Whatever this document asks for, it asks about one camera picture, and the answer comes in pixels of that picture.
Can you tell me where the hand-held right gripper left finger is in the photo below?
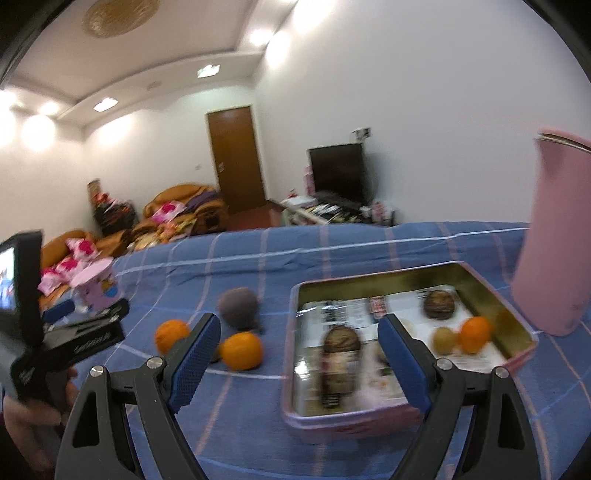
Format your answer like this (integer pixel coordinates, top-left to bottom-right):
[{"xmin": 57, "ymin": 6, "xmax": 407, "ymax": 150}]
[{"xmin": 54, "ymin": 312, "xmax": 222, "ymax": 480}]

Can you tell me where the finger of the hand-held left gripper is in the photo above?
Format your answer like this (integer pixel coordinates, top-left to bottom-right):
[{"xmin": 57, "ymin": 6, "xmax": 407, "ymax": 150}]
[
  {"xmin": 69, "ymin": 298, "xmax": 131, "ymax": 330},
  {"xmin": 41, "ymin": 298, "xmax": 77, "ymax": 326}
]

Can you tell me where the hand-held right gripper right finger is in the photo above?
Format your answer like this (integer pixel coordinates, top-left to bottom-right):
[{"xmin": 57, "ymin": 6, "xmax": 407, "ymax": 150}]
[{"xmin": 378, "ymin": 314, "xmax": 542, "ymax": 480}]

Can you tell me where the orange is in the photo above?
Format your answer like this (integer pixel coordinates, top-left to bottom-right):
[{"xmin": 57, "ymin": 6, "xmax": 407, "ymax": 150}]
[
  {"xmin": 220, "ymin": 331, "xmax": 264, "ymax": 371},
  {"xmin": 459, "ymin": 316, "xmax": 493, "ymax": 355},
  {"xmin": 154, "ymin": 319, "xmax": 191, "ymax": 355}
]

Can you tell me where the brown kiwi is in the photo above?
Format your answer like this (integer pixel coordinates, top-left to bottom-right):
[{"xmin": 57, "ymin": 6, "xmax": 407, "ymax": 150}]
[{"xmin": 432, "ymin": 327, "xmax": 460, "ymax": 356}]

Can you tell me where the purple-brown passion fruit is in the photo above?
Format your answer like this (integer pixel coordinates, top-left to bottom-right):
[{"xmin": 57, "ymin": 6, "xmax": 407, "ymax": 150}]
[
  {"xmin": 323, "ymin": 324, "xmax": 362, "ymax": 365},
  {"xmin": 424, "ymin": 290, "xmax": 457, "ymax": 319},
  {"xmin": 218, "ymin": 287, "xmax": 260, "ymax": 329}
]

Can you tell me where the pink rectangular tin box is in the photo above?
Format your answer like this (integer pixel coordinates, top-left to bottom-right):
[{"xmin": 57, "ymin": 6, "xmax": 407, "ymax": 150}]
[{"xmin": 281, "ymin": 261, "xmax": 540, "ymax": 445}]

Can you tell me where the person's left hand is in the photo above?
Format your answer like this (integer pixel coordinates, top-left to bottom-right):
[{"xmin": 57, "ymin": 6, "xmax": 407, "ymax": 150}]
[{"xmin": 2, "ymin": 364, "xmax": 80, "ymax": 467}]

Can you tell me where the pink cartoon cup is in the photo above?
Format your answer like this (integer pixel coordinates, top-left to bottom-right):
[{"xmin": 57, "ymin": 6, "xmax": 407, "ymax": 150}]
[{"xmin": 69, "ymin": 257, "xmax": 124, "ymax": 311}]

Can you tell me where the pink flowered cushion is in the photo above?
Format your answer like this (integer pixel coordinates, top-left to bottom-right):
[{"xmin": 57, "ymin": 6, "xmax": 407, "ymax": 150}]
[
  {"xmin": 39, "ymin": 258, "xmax": 86, "ymax": 294},
  {"xmin": 152, "ymin": 200, "xmax": 185, "ymax": 224},
  {"xmin": 66, "ymin": 237, "xmax": 100, "ymax": 261}
]

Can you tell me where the brown leather sofa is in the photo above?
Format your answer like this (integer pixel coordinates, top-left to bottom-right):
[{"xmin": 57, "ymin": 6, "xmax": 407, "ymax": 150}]
[{"xmin": 39, "ymin": 229, "xmax": 121, "ymax": 296}]

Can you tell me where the printed paper leaflet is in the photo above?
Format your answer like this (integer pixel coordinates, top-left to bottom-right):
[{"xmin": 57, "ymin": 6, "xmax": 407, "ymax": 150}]
[{"xmin": 295, "ymin": 295, "xmax": 509, "ymax": 407}]

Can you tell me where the cluttered coffee table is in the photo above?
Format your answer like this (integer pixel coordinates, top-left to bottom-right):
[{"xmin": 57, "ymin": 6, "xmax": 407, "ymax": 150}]
[{"xmin": 129, "ymin": 222, "xmax": 195, "ymax": 252}]

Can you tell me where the pile of black bags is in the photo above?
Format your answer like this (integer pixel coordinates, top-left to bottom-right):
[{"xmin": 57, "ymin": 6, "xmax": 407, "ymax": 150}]
[{"xmin": 95, "ymin": 200, "xmax": 139, "ymax": 236}]

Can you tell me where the blue checked cloth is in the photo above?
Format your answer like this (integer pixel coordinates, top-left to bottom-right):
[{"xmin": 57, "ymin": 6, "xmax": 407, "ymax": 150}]
[{"xmin": 28, "ymin": 222, "xmax": 591, "ymax": 480}]

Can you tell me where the brown leather armchair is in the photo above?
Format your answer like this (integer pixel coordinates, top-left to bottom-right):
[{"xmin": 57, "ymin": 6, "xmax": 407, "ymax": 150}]
[{"xmin": 142, "ymin": 184, "xmax": 228, "ymax": 236}]

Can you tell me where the purple cloth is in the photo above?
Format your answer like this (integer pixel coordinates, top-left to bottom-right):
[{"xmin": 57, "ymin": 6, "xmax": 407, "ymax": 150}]
[{"xmin": 187, "ymin": 191, "xmax": 222, "ymax": 213}]

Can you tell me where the white television stand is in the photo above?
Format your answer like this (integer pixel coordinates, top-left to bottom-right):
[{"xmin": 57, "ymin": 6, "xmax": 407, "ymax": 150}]
[{"xmin": 279, "ymin": 196, "xmax": 398, "ymax": 227}]

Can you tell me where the pink electric kettle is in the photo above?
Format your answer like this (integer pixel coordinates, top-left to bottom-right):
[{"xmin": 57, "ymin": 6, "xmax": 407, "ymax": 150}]
[{"xmin": 512, "ymin": 128, "xmax": 591, "ymax": 337}]

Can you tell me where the brown wooden door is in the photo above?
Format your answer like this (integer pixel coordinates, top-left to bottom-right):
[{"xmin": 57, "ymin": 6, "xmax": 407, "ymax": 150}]
[{"xmin": 206, "ymin": 105, "xmax": 267, "ymax": 215}]

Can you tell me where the black television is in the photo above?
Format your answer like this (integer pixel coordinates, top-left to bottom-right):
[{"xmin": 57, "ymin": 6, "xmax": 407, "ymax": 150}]
[{"xmin": 308, "ymin": 142, "xmax": 365, "ymax": 204}]

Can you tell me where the gold round ceiling lamp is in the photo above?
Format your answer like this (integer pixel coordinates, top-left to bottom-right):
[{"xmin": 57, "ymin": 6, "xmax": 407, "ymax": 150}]
[{"xmin": 83, "ymin": 0, "xmax": 161, "ymax": 37}]

